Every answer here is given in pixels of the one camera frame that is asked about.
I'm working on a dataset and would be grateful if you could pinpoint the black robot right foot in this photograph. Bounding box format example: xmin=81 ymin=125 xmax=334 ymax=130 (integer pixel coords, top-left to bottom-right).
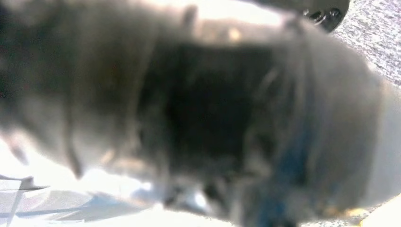
xmin=247 ymin=0 xmax=350 ymax=33

